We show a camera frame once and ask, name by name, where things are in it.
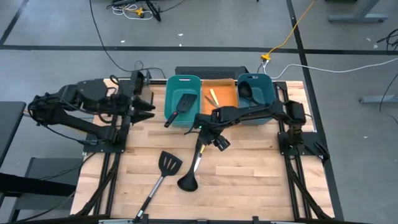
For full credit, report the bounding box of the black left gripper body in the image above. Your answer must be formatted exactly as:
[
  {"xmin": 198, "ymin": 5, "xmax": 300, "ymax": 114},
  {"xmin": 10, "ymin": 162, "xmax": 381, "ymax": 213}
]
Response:
[{"xmin": 111, "ymin": 83, "xmax": 137, "ymax": 126}]

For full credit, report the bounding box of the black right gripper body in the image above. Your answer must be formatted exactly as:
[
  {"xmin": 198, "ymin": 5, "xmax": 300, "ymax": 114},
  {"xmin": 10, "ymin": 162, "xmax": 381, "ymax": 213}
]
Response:
[{"xmin": 186, "ymin": 123, "xmax": 231, "ymax": 152}]

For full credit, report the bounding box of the yellow-handled knife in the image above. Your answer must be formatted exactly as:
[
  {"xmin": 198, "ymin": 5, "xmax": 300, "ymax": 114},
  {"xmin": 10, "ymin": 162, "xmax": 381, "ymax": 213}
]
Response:
[
  {"xmin": 209, "ymin": 88, "xmax": 220, "ymax": 107},
  {"xmin": 193, "ymin": 144, "xmax": 206, "ymax": 173}
]

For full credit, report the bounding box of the black spatula red-black handle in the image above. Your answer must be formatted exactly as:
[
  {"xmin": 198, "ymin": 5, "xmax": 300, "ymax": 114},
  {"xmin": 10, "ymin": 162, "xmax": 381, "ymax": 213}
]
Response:
[{"xmin": 164, "ymin": 93, "xmax": 199, "ymax": 129}]

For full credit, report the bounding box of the black slotted spatula steel handle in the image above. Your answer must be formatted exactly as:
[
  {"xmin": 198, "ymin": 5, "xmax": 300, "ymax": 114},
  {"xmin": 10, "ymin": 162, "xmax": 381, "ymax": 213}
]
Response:
[{"xmin": 132, "ymin": 151, "xmax": 183, "ymax": 223}]

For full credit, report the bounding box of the black ladle with white label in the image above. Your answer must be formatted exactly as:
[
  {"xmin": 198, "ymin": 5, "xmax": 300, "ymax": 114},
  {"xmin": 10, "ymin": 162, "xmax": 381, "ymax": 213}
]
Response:
[{"xmin": 238, "ymin": 81, "xmax": 265, "ymax": 106}]

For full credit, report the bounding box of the black plastic ladle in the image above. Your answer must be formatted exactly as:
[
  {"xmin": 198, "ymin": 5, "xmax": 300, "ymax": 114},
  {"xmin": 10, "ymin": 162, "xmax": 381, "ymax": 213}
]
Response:
[{"xmin": 177, "ymin": 138, "xmax": 205, "ymax": 192}]

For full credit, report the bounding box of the black box device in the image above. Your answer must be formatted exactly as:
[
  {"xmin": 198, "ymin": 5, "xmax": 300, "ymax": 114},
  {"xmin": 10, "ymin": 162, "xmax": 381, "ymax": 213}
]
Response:
[{"xmin": 129, "ymin": 70, "xmax": 146, "ymax": 94}]

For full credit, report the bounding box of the green-teal plastic bin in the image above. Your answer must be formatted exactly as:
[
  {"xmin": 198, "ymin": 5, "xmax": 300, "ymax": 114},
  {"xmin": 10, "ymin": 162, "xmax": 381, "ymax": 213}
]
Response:
[{"xmin": 164, "ymin": 74, "xmax": 202, "ymax": 128}]

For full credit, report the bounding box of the orange translucent plastic tray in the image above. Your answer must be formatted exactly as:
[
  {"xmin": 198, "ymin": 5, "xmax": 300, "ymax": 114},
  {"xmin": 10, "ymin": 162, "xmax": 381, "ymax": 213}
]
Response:
[{"xmin": 201, "ymin": 78, "xmax": 241, "ymax": 127}]

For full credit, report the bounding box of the black perforated computer case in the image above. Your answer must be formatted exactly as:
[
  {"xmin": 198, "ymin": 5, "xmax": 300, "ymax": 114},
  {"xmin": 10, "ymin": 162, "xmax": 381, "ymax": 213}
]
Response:
[{"xmin": 175, "ymin": 65, "xmax": 249, "ymax": 80}]

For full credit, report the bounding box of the blue-teal plastic bin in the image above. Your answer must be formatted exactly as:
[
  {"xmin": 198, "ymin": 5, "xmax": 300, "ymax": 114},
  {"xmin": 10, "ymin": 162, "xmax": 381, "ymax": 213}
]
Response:
[{"xmin": 237, "ymin": 73, "xmax": 279, "ymax": 126}]

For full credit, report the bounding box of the black tripod leg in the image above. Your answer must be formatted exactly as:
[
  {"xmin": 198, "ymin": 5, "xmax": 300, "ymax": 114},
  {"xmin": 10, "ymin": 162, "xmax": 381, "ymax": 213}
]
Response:
[{"xmin": 144, "ymin": 0, "xmax": 162, "ymax": 22}]

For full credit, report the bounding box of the black side table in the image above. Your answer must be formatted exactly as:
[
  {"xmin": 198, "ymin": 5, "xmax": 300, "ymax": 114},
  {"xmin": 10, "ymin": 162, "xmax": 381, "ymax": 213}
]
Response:
[{"xmin": 0, "ymin": 101, "xmax": 27, "ymax": 167}]

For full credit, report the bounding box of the black beam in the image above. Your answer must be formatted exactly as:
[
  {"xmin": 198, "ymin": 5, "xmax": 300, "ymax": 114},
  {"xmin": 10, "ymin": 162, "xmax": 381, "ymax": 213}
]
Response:
[{"xmin": 0, "ymin": 172, "xmax": 77, "ymax": 197}]

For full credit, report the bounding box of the grey desk leg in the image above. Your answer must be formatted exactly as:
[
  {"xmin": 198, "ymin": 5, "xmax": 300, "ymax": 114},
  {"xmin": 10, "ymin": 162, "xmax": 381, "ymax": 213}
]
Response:
[
  {"xmin": 328, "ymin": 0, "xmax": 389, "ymax": 24},
  {"xmin": 358, "ymin": 95, "xmax": 398, "ymax": 105}
]

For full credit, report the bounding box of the black floor cable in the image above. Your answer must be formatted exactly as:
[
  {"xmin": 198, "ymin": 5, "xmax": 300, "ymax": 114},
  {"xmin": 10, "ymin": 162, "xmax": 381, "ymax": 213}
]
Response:
[
  {"xmin": 89, "ymin": 0, "xmax": 167, "ymax": 79},
  {"xmin": 379, "ymin": 73, "xmax": 398, "ymax": 125}
]

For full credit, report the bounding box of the white coiled cable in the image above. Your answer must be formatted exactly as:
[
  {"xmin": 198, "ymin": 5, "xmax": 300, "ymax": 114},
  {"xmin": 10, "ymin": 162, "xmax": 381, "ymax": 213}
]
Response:
[{"xmin": 111, "ymin": 3, "xmax": 155, "ymax": 21}]

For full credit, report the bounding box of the black aluminium rail frame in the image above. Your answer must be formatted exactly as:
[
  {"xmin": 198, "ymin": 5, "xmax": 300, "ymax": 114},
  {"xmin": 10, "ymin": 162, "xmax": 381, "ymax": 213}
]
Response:
[
  {"xmin": 73, "ymin": 79, "xmax": 153, "ymax": 218},
  {"xmin": 273, "ymin": 81, "xmax": 335, "ymax": 220}
]

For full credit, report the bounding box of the yellow extension cable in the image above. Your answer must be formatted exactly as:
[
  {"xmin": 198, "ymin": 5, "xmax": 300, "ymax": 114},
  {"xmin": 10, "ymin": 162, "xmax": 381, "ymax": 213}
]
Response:
[{"xmin": 260, "ymin": 0, "xmax": 317, "ymax": 62}]

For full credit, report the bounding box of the white floor cable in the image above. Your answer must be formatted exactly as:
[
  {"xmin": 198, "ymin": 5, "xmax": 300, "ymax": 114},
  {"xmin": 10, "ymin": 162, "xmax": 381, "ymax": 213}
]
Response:
[{"xmin": 257, "ymin": 57, "xmax": 398, "ymax": 80}]

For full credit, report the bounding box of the black cable bundle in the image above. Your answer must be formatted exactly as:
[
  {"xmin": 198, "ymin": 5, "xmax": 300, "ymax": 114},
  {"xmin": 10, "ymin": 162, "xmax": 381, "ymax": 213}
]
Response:
[{"xmin": 376, "ymin": 29, "xmax": 398, "ymax": 50}]

